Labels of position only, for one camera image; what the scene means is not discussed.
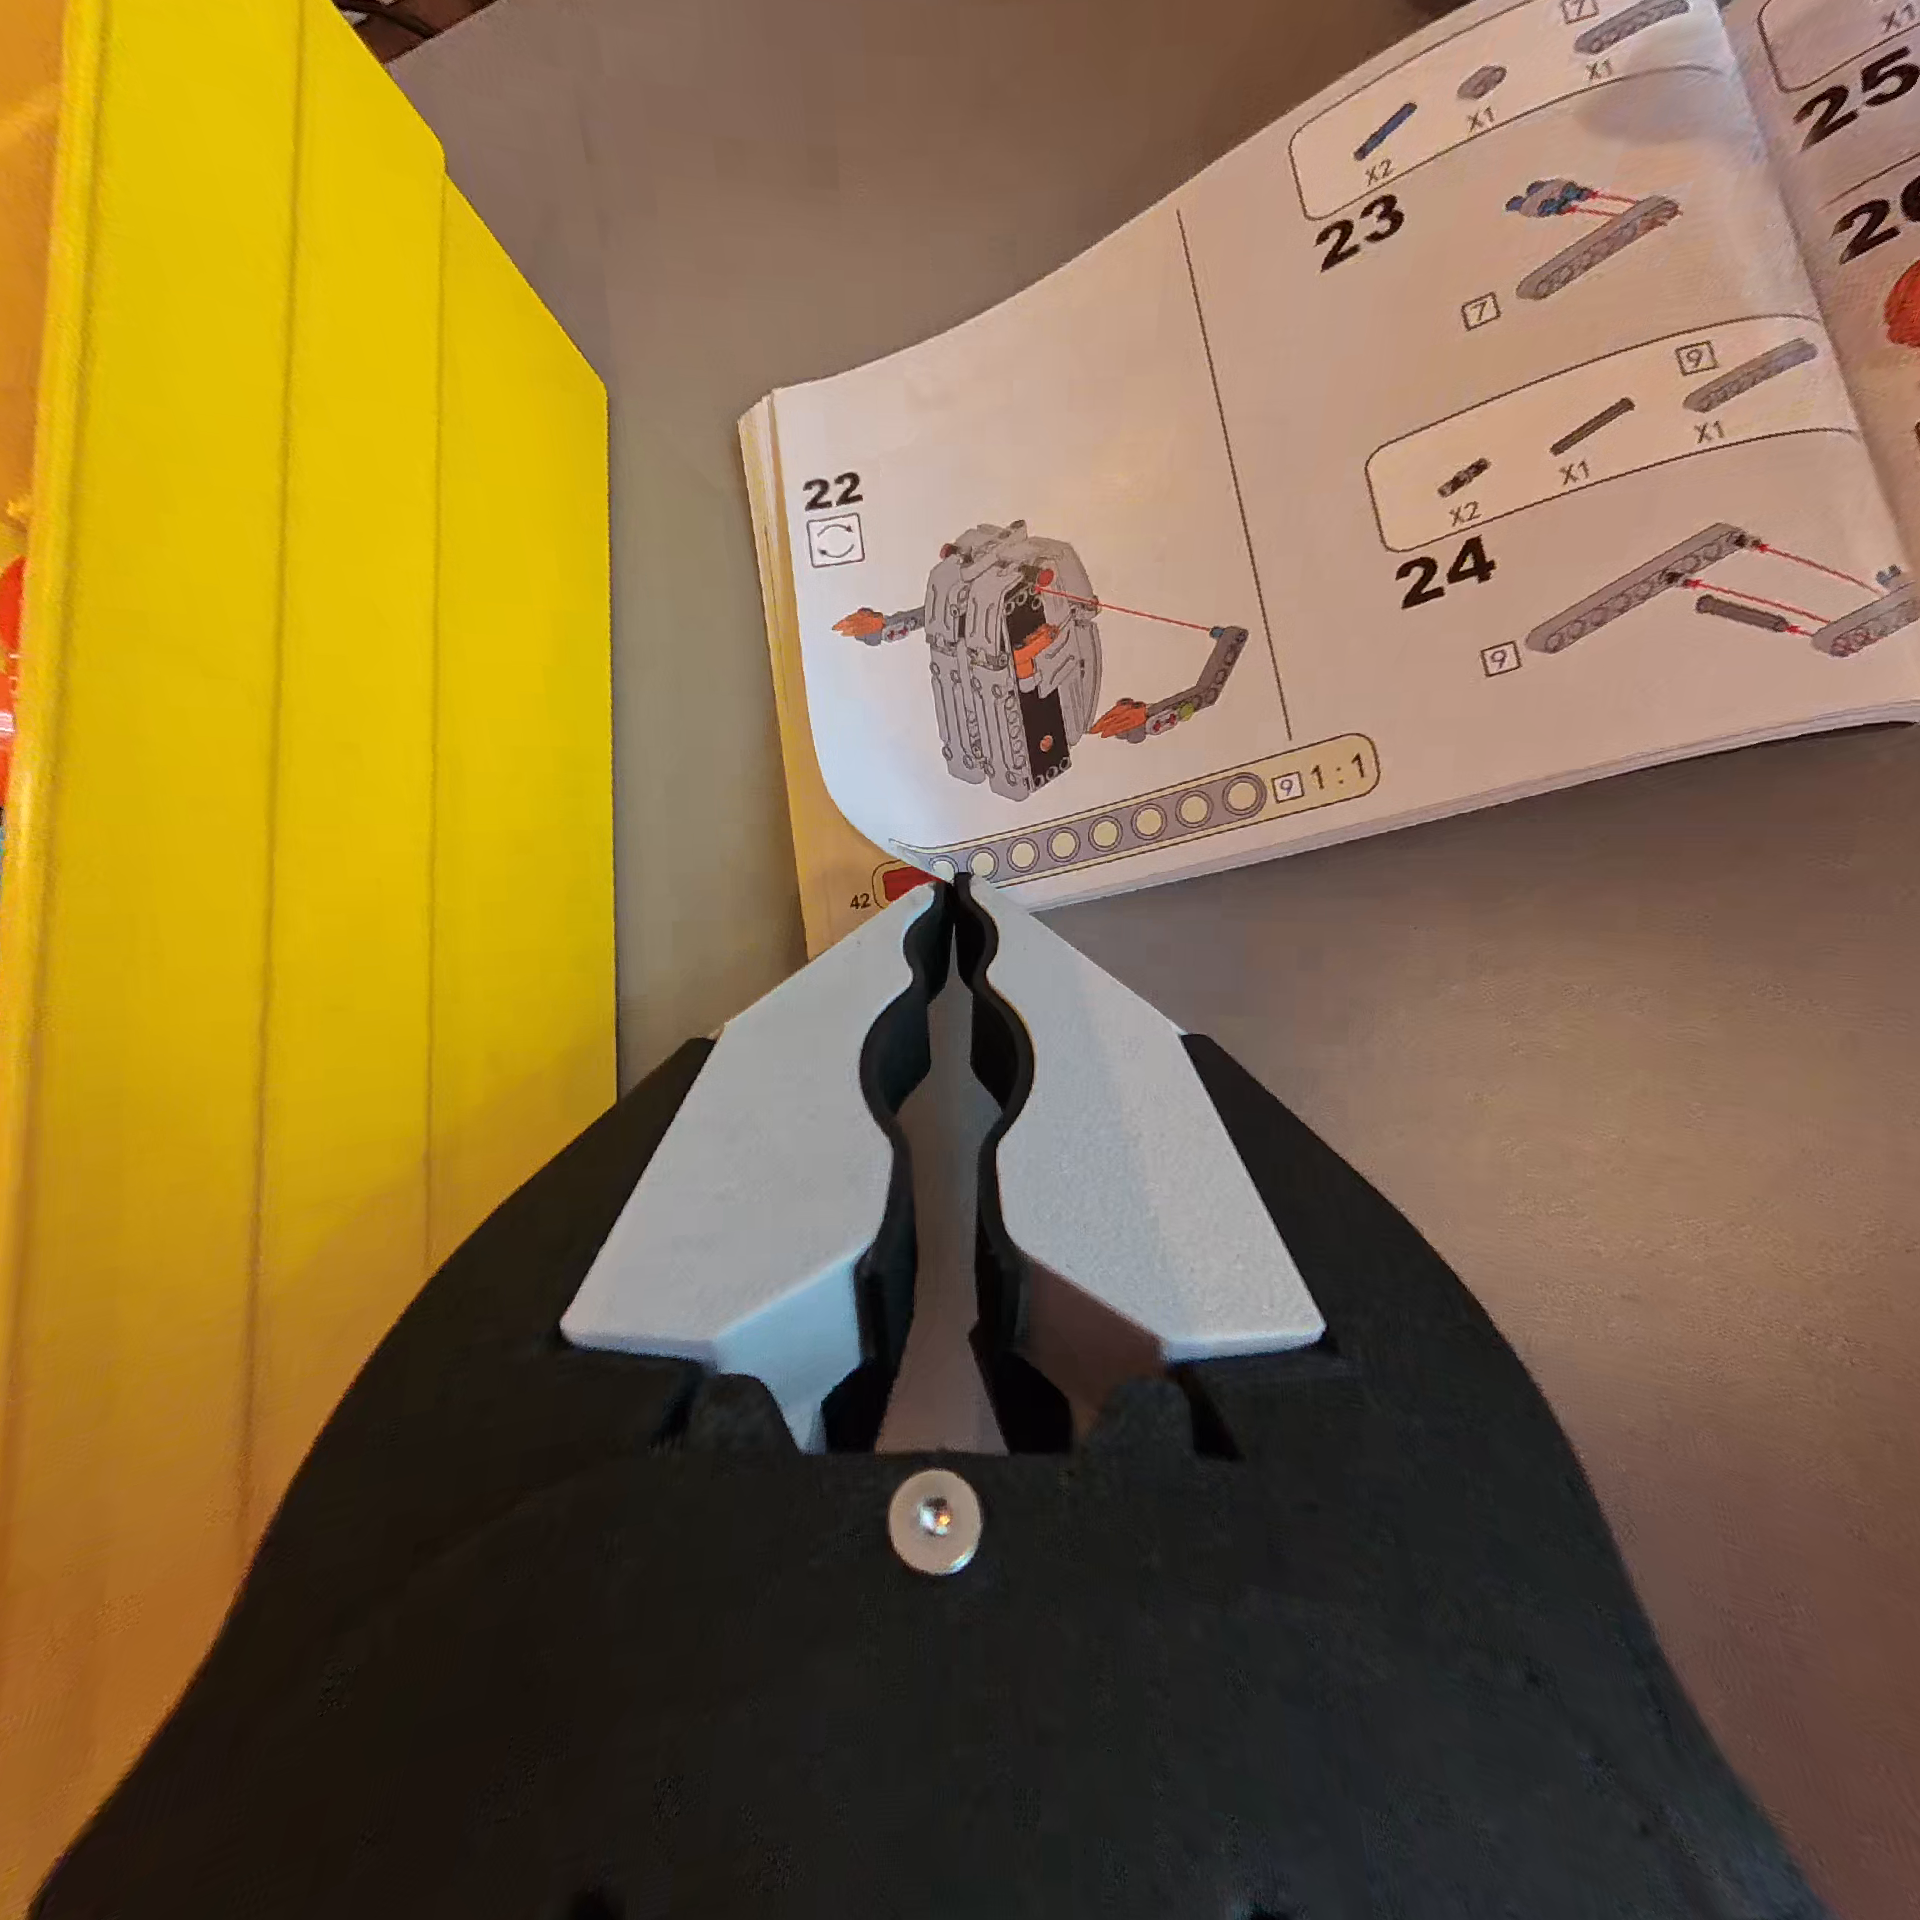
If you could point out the yellow plastic bin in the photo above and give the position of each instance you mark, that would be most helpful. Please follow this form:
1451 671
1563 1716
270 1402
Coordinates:
300 750

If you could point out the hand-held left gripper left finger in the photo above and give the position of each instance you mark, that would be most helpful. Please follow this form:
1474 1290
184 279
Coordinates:
749 1202

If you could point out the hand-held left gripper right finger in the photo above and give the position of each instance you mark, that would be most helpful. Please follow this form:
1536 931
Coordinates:
1141 1202

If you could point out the grey desk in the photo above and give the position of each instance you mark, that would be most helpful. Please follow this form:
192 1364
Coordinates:
1500 1126

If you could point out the white instruction booklet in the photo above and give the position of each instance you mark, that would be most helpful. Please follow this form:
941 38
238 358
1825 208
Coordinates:
1349 525

